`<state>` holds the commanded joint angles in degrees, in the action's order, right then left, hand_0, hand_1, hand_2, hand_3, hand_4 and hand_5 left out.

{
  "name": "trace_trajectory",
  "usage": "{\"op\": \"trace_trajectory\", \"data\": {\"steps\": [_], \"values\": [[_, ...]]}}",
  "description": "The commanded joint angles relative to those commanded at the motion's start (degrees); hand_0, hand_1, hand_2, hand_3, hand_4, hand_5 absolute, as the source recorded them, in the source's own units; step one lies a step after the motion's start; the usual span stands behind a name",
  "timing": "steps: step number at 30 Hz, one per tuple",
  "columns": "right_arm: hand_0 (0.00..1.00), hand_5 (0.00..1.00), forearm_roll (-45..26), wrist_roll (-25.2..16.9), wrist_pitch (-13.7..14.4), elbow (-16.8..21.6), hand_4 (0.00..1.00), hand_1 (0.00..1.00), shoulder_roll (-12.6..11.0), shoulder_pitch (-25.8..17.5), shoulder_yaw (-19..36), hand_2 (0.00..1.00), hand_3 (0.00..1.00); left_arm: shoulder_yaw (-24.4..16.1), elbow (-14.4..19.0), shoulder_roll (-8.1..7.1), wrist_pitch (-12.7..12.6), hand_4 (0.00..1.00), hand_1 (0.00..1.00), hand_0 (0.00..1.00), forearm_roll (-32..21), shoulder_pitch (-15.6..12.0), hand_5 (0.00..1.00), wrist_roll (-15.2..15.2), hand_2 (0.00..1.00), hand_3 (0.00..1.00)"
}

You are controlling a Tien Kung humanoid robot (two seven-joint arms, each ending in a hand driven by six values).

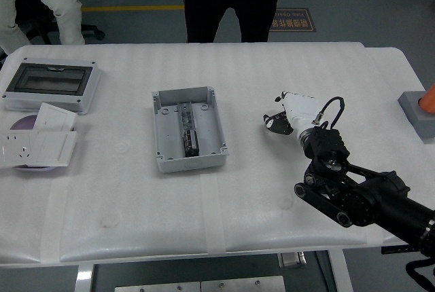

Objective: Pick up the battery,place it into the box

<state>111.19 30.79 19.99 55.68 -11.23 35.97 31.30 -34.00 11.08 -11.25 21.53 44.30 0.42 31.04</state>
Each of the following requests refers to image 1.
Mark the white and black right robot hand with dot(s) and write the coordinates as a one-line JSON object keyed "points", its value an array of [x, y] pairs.
{"points": [[302, 110]]}

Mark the black cylindrical battery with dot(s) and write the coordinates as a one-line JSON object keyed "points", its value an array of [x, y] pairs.
{"points": [[191, 142], [284, 128]]}

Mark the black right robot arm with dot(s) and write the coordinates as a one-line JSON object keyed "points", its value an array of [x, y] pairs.
{"points": [[374, 200]]}

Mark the open grey junction box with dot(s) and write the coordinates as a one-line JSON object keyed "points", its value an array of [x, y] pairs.
{"points": [[210, 129]]}

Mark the brown floor sign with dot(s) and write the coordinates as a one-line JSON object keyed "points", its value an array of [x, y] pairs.
{"points": [[295, 22]]}

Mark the grey block base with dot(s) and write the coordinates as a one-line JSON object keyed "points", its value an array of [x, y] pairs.
{"points": [[414, 115]]}

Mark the orange cone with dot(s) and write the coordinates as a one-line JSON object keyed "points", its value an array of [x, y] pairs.
{"points": [[429, 100]]}

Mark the white table leg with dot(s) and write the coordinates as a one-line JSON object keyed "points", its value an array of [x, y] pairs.
{"points": [[340, 271], [85, 278]]}

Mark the black table control panel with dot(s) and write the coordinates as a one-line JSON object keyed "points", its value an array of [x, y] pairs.
{"points": [[394, 250]]}

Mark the grey metal plate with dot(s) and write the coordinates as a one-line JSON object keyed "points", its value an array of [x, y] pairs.
{"points": [[243, 284], [156, 287]]}

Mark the white foam mat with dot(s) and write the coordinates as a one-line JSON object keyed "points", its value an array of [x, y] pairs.
{"points": [[136, 203]]}

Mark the yellow floor tape line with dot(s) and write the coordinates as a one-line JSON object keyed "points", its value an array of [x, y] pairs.
{"points": [[136, 8]]}

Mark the seated person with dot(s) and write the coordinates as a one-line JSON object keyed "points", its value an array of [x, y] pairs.
{"points": [[68, 10]]}

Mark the purple round plate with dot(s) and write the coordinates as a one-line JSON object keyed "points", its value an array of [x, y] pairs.
{"points": [[23, 124]]}

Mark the black office chair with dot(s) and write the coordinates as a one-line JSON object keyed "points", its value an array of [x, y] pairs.
{"points": [[37, 13]]}

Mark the white switch panel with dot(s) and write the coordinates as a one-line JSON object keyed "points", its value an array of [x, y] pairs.
{"points": [[54, 117], [52, 147]]}

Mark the grey enclosure with dark window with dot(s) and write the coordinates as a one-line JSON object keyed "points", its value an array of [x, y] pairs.
{"points": [[47, 81]]}

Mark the white wall socket panel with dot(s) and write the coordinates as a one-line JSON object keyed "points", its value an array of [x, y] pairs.
{"points": [[15, 147]]}

